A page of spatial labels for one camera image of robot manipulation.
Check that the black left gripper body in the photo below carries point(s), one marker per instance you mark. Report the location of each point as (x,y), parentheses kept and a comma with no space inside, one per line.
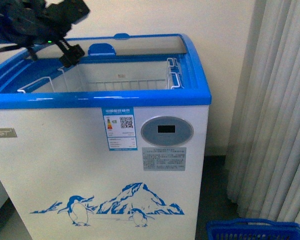
(35,23)

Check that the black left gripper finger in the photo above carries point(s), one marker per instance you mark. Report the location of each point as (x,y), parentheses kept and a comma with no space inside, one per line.
(32,53)
(71,54)

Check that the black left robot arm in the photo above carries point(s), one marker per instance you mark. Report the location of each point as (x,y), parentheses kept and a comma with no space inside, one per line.
(6,28)

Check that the blue energy label sticker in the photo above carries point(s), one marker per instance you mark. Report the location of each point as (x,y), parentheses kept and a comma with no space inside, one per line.
(120,128)

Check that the silver brand nameplate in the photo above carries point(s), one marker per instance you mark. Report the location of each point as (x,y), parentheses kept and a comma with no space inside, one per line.
(8,133)

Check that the white chest freezer blue rim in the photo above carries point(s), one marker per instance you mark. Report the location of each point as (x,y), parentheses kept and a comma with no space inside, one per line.
(59,173)

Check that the grey oval control panel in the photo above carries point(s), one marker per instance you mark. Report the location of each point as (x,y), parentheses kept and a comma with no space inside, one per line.
(167,131)

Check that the grey text notice sticker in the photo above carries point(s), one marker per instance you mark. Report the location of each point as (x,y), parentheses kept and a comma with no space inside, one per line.
(164,158)

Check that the white pleated curtain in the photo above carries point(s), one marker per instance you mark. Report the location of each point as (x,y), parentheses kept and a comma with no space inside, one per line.
(263,153)

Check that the blue plastic shopping basket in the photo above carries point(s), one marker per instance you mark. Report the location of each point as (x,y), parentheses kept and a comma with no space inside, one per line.
(252,229)

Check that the blue freezer lid handle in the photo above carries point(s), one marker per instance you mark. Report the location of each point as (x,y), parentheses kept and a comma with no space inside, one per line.
(101,49)

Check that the white wire freezer basket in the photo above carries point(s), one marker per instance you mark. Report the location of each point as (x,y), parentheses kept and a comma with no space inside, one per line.
(114,76)

